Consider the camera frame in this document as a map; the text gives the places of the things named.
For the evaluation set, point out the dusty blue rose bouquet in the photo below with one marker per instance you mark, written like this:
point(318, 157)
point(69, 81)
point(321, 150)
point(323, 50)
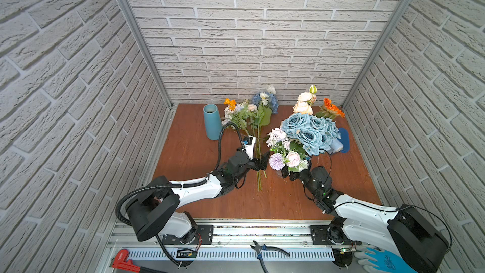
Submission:
point(314, 134)

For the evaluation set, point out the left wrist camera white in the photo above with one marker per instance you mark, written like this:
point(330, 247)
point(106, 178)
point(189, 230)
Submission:
point(249, 145)

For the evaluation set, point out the white slotted cable duct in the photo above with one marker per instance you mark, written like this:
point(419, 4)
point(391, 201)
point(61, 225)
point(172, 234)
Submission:
point(240, 254)

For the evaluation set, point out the teal ceramic vase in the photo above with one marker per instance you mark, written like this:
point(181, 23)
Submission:
point(212, 121)

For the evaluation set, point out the orange gerbera stem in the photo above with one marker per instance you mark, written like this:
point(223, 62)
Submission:
point(329, 110)

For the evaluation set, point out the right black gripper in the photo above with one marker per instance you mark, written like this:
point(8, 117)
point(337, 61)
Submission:
point(295, 174)

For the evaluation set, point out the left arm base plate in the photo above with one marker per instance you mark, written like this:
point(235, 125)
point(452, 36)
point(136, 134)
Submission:
point(203, 234)

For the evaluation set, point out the red clamp tool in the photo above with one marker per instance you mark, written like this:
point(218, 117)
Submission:
point(122, 262)

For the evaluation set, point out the peach rose stem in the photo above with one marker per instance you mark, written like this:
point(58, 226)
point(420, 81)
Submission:
point(305, 101)

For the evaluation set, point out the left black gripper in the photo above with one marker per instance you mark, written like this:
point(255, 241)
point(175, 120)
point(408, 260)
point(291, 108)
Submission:
point(254, 160)

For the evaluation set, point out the blue grey work glove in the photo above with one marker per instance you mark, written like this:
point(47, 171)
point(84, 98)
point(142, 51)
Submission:
point(376, 260)

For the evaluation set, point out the orange white small bouquet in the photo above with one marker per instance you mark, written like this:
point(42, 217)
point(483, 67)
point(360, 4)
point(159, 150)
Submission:
point(242, 114)

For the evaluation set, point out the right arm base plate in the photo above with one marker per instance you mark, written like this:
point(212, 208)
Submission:
point(326, 235)

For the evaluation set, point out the blue hydrangea white bouquet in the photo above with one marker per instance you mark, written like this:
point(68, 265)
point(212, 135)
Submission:
point(262, 106)

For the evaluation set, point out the blue oval object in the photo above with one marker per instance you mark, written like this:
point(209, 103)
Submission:
point(344, 140)

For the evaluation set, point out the white lilac mixed bouquet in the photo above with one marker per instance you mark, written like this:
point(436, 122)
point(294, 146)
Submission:
point(287, 153)

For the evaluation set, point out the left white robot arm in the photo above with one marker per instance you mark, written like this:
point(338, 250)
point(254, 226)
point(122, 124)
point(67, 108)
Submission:
point(151, 210)

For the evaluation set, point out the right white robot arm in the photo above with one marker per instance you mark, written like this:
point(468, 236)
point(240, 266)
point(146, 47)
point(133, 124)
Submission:
point(403, 230)

